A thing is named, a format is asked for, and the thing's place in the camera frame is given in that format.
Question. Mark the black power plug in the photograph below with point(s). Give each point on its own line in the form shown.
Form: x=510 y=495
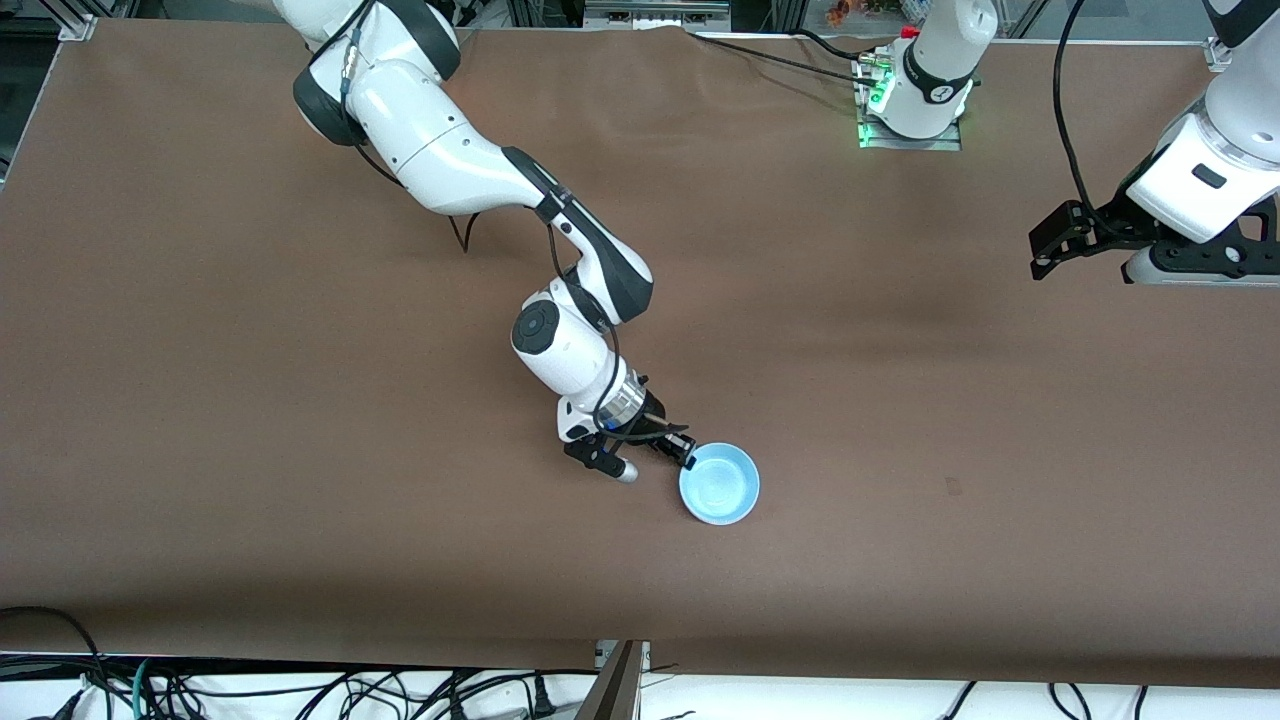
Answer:
x=542 y=697

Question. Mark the grey metal frame beam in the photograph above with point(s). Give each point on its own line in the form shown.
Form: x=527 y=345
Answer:
x=615 y=690

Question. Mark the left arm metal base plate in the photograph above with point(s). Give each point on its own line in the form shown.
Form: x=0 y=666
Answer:
x=905 y=143

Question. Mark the aluminium frame profile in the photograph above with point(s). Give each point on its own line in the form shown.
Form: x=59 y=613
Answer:
x=788 y=12
x=545 y=12
x=1218 y=52
x=85 y=22

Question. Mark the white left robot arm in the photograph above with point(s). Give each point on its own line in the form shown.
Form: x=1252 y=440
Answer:
x=940 y=60

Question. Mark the orange toy item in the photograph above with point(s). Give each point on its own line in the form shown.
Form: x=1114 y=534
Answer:
x=860 y=10

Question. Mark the brown table cover sheet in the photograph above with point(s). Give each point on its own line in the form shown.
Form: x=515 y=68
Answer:
x=250 y=400

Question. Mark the grey power strip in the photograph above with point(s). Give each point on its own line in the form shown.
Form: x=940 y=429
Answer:
x=655 y=10

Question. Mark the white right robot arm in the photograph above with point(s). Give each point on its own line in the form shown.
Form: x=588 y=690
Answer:
x=440 y=150

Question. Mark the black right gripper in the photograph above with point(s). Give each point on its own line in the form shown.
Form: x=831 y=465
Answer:
x=649 y=431

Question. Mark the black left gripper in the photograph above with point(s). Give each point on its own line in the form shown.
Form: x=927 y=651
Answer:
x=1118 y=222

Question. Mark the blue bowl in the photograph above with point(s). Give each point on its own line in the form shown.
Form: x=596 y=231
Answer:
x=719 y=485

